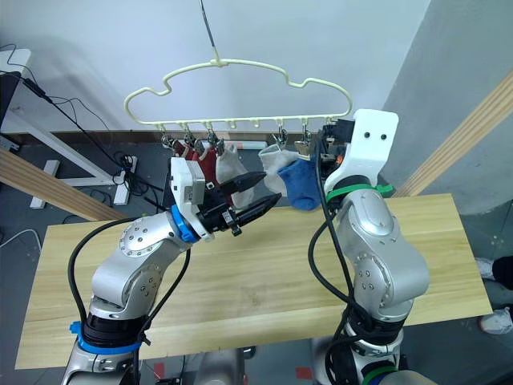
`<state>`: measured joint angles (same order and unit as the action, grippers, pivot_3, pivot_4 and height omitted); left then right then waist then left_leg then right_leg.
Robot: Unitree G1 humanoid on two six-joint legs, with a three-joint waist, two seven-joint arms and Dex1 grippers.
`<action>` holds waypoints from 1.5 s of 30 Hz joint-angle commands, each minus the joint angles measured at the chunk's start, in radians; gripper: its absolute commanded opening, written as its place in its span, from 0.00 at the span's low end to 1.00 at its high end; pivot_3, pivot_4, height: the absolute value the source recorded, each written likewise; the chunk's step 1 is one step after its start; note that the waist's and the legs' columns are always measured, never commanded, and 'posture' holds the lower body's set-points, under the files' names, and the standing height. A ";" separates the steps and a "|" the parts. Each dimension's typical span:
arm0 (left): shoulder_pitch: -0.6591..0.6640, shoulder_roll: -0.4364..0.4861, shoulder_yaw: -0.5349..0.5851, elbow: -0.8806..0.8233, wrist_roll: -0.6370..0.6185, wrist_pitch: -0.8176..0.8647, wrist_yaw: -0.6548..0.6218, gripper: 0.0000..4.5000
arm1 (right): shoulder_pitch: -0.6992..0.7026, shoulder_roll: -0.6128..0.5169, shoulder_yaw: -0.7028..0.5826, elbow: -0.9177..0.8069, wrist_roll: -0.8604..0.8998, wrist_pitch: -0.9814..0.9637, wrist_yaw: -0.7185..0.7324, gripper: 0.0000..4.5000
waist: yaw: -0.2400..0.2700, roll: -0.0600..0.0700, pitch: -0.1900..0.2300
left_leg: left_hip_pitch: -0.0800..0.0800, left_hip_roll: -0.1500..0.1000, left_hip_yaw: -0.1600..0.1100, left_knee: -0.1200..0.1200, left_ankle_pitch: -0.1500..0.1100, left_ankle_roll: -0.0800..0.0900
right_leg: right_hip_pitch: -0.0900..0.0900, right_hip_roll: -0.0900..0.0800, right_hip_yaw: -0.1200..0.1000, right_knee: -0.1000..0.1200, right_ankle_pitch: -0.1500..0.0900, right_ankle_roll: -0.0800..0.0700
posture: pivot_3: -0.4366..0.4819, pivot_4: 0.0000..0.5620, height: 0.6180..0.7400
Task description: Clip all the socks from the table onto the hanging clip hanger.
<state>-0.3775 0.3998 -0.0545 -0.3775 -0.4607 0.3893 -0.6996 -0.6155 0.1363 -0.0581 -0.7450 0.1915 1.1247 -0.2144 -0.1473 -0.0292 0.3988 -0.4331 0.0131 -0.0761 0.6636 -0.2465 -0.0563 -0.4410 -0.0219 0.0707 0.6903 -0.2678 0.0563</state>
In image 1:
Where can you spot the white power strip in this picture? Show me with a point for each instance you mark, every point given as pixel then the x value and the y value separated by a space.
pixel 124 184

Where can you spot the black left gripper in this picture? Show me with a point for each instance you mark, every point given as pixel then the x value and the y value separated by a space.
pixel 218 214

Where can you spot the black monitor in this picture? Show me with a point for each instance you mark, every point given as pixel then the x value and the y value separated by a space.
pixel 8 96

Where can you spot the person's black trouser leg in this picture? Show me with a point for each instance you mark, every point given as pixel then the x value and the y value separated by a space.
pixel 504 272

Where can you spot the brown wooden baseboard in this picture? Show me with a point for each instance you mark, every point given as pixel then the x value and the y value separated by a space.
pixel 100 137

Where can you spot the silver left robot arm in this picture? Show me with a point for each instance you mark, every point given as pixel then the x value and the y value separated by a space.
pixel 132 264

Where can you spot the metal hanger clip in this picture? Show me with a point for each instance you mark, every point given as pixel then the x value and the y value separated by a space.
pixel 189 140
pixel 166 140
pixel 304 148
pixel 328 138
pixel 213 140
pixel 282 136

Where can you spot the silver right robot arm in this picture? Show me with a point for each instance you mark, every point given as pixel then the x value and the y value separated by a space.
pixel 380 260

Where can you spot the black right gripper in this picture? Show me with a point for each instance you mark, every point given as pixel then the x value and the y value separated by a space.
pixel 340 132

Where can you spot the white sneaker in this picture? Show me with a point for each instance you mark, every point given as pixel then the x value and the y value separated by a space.
pixel 484 268
pixel 497 321

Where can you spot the white desk frame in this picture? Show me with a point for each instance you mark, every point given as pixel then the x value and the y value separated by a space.
pixel 60 148

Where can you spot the white ankle sock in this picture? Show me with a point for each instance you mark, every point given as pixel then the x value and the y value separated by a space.
pixel 272 164
pixel 228 168

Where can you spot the cream plastic clip hanger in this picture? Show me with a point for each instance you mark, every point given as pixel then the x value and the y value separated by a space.
pixel 256 120

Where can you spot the white pink teal paper roll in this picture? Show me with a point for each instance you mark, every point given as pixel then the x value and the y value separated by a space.
pixel 250 145

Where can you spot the light wooden slat panel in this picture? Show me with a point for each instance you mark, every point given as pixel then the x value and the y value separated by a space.
pixel 48 184
pixel 461 136

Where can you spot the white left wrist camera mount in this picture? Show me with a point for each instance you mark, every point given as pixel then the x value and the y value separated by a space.
pixel 182 184

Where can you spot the blue ankle sock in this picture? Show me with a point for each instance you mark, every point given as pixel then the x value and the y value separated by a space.
pixel 302 184

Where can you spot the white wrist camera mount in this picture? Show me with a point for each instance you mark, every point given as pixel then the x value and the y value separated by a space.
pixel 182 184
pixel 372 152

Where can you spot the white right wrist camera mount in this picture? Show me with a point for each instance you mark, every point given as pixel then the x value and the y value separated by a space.
pixel 372 152

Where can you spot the red ankle sock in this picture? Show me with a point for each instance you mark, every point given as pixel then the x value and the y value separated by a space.
pixel 206 166
pixel 181 150

